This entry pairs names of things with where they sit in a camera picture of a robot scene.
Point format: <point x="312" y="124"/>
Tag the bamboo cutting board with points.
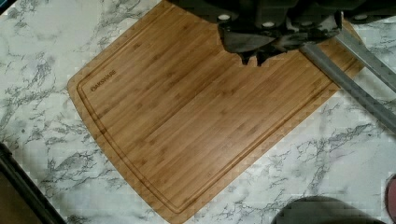
<point x="179" y="117"/>

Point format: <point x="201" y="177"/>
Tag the red object at edge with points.
<point x="390" y="198"/>

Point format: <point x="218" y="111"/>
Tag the dark round bowl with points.
<point x="322" y="210"/>

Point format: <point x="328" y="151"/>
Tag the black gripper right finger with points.
<point x="315" y="34"/>

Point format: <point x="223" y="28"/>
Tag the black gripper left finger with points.
<point x="247" y="46"/>

